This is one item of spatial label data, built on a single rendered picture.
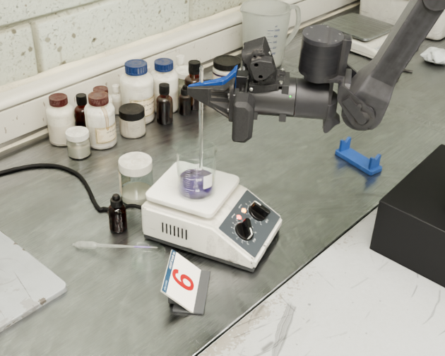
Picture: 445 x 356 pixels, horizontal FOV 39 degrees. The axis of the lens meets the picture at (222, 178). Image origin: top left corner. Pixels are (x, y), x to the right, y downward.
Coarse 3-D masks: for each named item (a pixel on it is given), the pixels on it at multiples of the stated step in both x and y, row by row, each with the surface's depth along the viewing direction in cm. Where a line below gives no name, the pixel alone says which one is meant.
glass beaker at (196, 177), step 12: (180, 144) 97; (192, 144) 98; (204, 144) 98; (180, 156) 94; (192, 156) 99; (204, 156) 99; (180, 168) 95; (192, 168) 94; (204, 168) 94; (180, 180) 97; (192, 180) 95; (204, 180) 95; (180, 192) 98; (192, 192) 96; (204, 192) 97
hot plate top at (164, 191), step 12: (168, 180) 102; (216, 180) 103; (228, 180) 103; (156, 192) 99; (168, 192) 99; (216, 192) 100; (228, 192) 100; (168, 204) 97; (180, 204) 97; (192, 204) 97; (204, 204) 97; (216, 204) 97; (204, 216) 95
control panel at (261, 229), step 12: (240, 204) 101; (264, 204) 104; (228, 216) 98; (276, 216) 104; (228, 228) 97; (252, 228) 99; (264, 228) 101; (240, 240) 96; (252, 240) 98; (264, 240) 99; (252, 252) 96
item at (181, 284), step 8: (176, 256) 94; (176, 264) 93; (184, 264) 95; (176, 272) 92; (184, 272) 94; (192, 272) 95; (176, 280) 91; (184, 280) 92; (192, 280) 94; (168, 288) 89; (176, 288) 90; (184, 288) 91; (192, 288) 92; (176, 296) 89; (184, 296) 90; (192, 296) 91
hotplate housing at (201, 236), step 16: (240, 192) 103; (144, 208) 99; (160, 208) 99; (224, 208) 99; (144, 224) 101; (160, 224) 99; (176, 224) 98; (192, 224) 96; (208, 224) 96; (160, 240) 102; (176, 240) 100; (192, 240) 98; (208, 240) 97; (224, 240) 95; (208, 256) 99; (224, 256) 97; (240, 256) 96; (256, 256) 97
